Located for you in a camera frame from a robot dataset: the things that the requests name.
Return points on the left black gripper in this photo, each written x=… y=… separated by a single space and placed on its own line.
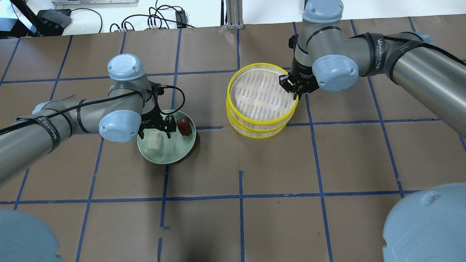
x=150 y=119

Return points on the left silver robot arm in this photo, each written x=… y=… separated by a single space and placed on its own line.
x=130 y=108

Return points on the white bun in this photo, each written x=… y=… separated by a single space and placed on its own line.
x=154 y=140

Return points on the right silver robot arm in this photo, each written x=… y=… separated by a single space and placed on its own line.
x=425 y=226

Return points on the light green plate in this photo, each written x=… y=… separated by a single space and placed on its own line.
x=173 y=149

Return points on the brown bun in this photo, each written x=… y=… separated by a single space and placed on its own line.
x=184 y=126

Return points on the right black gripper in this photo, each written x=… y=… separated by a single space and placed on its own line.
x=303 y=76

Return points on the aluminium frame post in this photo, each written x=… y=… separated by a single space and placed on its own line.
x=234 y=14

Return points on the yellow steamer layer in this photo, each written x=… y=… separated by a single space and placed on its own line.
x=252 y=130
x=254 y=96

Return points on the black power adapter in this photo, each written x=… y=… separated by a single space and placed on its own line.
x=53 y=17

